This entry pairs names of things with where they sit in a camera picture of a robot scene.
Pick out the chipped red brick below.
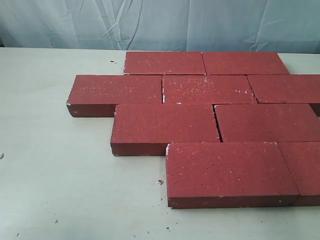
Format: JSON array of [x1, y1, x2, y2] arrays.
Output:
[[162, 75, 257, 105]]

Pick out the front large red brick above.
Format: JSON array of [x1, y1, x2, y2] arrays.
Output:
[[165, 142, 300, 209]]

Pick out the right second-row red brick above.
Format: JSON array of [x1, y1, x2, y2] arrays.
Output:
[[247, 74, 320, 104]]

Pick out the right third-row red brick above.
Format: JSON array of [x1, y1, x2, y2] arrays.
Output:
[[214, 103, 320, 143]]

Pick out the white backdrop cloth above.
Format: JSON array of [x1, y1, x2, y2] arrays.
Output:
[[0, 0, 320, 54]]

